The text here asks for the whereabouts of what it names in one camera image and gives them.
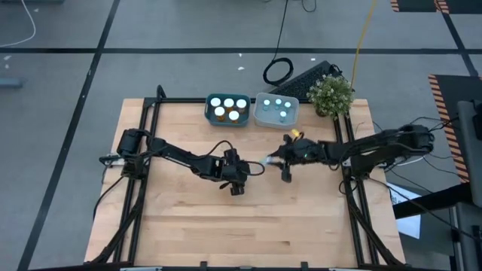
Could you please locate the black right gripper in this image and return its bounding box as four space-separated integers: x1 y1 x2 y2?
267 135 322 166

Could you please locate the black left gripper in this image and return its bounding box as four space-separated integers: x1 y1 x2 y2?
221 148 267 182

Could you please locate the white plastic bin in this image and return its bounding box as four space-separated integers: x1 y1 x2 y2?
251 92 300 131

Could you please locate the teal plastic bin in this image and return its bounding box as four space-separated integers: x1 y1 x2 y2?
204 93 252 128

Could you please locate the black keyboard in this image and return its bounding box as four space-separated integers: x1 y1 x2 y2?
267 59 342 102

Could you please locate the green potted plant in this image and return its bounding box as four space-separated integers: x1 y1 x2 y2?
305 74 355 118

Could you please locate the white paper sheet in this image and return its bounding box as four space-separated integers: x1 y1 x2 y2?
387 182 422 240

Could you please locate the black desk top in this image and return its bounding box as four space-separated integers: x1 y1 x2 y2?
391 182 474 221

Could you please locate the black mat orange striped edge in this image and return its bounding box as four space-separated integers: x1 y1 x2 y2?
428 74 482 184
390 0 482 15

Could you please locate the grey cabinet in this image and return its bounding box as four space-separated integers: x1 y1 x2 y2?
456 99 482 209

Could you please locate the grey floor block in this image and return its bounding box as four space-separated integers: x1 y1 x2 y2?
0 77 24 90

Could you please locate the grey base plate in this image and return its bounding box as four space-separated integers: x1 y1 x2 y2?
99 153 127 169
340 156 362 169

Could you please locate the coiled black cable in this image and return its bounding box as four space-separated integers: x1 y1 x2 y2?
262 0 294 87

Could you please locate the black aluminium table frame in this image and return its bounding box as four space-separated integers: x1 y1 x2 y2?
90 84 406 271

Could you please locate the yellow hanging cable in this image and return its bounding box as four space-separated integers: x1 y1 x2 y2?
349 0 379 90

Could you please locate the white floor cable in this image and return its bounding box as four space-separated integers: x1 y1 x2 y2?
0 0 38 49

